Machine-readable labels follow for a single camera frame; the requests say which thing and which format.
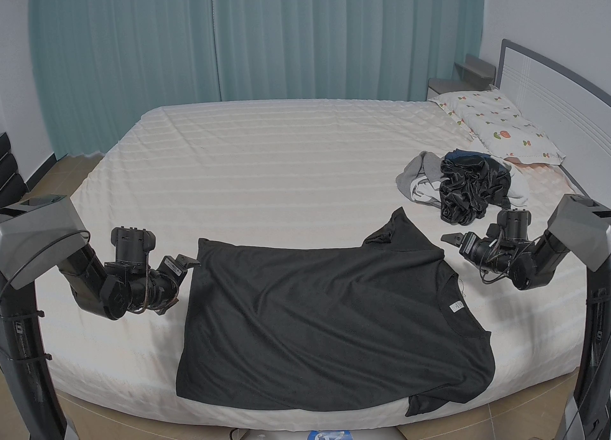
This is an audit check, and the grey bedside table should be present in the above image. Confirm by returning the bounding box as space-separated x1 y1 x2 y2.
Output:
427 53 497 100

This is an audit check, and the bed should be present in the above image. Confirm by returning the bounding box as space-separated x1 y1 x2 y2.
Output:
36 38 611 429

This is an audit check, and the pile of clothes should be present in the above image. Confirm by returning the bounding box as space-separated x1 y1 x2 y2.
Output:
395 148 530 227

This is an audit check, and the black T-shirt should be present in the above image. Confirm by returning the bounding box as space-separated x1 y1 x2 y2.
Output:
176 206 497 419

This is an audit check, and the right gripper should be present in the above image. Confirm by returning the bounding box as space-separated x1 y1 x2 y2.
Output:
441 231 493 266

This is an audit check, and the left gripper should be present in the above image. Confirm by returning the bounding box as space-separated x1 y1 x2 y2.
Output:
142 253 201 316

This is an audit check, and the black chest of drawers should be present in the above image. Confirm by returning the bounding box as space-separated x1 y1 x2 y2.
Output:
0 132 31 211

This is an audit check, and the white printed pillow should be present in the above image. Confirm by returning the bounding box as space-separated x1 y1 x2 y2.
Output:
427 89 567 166

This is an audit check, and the blue-green curtain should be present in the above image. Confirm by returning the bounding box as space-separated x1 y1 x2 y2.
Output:
29 0 221 158
212 0 484 103

